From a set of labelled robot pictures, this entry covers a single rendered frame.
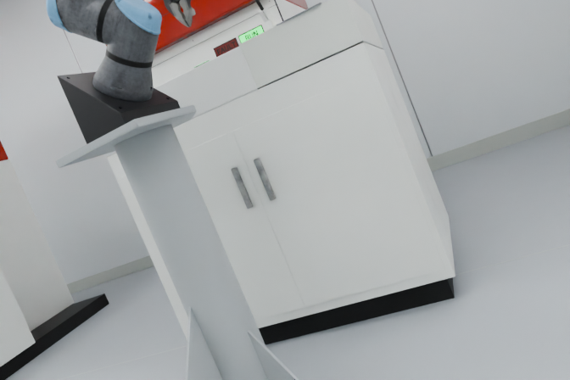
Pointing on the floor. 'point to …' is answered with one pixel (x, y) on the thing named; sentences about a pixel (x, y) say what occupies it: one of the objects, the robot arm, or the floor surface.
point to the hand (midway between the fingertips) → (187, 23)
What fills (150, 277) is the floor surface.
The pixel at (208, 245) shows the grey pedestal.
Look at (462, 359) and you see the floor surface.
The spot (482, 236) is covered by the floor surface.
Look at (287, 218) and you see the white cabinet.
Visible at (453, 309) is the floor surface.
